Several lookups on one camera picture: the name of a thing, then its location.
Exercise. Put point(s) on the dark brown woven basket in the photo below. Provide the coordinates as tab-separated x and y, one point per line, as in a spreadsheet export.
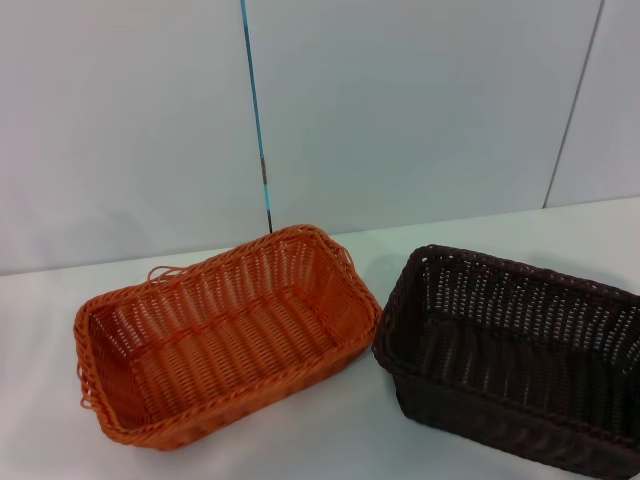
510	380

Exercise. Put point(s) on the orange woven plastic basket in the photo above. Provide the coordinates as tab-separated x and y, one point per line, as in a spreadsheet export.
225	350

